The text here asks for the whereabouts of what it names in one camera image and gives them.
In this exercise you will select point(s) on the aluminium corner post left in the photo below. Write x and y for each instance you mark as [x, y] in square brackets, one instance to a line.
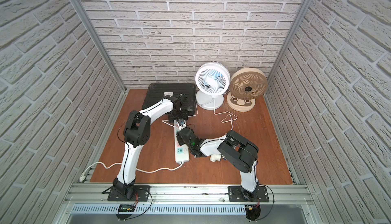
[79, 9]

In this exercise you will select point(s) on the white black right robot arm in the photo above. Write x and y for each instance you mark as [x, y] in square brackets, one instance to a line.
[238, 150]

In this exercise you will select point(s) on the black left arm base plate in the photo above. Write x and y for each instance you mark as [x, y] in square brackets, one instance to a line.
[139, 192]

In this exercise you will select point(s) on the beige bear desk fan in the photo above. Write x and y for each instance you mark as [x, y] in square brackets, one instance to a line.
[246, 85]

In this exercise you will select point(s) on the small black plug adapter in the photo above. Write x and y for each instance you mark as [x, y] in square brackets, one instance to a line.
[181, 122]

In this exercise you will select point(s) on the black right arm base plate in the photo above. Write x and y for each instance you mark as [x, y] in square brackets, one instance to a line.
[239, 194]

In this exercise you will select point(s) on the aluminium corner post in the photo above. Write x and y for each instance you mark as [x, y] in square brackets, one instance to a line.
[79, 9]
[292, 31]

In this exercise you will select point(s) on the white cylindrical adapter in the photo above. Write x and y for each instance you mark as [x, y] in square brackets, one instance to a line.
[215, 157]

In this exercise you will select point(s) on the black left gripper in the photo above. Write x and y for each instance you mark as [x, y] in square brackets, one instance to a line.
[183, 114]

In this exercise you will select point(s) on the white vented cable duct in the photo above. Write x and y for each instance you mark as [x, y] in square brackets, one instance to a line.
[158, 209]

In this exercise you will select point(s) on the aluminium corner post right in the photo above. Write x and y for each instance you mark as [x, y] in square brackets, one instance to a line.
[292, 31]

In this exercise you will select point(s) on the black plastic tool case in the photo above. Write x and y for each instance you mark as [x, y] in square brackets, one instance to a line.
[156, 92]

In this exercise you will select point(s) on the white desk fan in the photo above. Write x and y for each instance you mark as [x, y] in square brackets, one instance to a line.
[213, 80]

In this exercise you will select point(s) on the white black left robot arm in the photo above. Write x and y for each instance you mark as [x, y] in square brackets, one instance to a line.
[137, 132]

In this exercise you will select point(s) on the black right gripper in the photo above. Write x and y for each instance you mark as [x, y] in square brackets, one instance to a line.
[182, 132]

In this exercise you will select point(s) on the white power strip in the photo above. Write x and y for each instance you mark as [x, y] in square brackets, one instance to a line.
[181, 151]

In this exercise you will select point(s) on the aluminium front rail frame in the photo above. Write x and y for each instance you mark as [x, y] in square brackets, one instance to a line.
[296, 196]

